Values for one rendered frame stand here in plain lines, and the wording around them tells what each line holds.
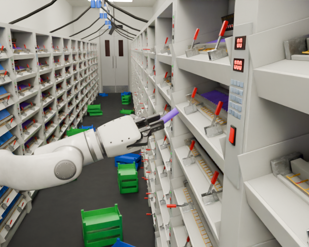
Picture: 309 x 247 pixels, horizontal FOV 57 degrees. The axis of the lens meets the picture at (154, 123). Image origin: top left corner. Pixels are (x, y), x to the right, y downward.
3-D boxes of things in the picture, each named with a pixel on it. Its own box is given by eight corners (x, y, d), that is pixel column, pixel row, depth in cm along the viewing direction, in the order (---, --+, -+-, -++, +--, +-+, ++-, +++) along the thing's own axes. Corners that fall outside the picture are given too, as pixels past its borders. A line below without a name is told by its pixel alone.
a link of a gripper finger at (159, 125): (141, 135, 77) (164, 126, 79) (144, 142, 75) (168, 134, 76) (139, 126, 75) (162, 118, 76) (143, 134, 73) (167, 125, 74)
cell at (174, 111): (178, 111, 79) (160, 125, 80) (174, 106, 78) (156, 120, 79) (179, 113, 77) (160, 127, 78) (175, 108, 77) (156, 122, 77)
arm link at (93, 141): (90, 145, 80) (100, 141, 81) (97, 168, 74) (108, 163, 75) (81, 124, 75) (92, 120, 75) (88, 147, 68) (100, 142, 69)
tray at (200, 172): (223, 258, 64) (209, 205, 60) (176, 158, 122) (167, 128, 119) (309, 230, 64) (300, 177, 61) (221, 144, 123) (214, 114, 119)
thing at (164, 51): (174, 66, 122) (166, 34, 118) (158, 61, 180) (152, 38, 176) (219, 53, 122) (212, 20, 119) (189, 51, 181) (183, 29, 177)
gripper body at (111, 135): (96, 140, 81) (133, 127, 83) (105, 166, 74) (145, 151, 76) (89, 121, 76) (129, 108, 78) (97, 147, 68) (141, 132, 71)
